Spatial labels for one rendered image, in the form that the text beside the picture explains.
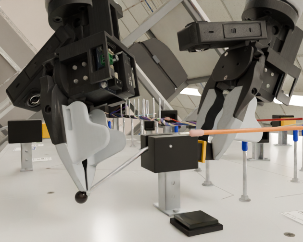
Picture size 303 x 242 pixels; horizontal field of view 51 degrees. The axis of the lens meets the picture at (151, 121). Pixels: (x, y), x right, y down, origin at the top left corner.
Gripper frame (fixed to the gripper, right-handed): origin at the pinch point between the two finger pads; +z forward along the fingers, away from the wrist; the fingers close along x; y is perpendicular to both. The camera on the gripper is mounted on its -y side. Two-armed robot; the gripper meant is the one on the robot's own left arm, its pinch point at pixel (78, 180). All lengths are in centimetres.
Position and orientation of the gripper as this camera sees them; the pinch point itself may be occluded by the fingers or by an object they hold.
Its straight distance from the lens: 35.1
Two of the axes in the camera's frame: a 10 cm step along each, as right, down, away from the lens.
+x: 3.9, 1.9, 9.0
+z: 1.5, 9.5, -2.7
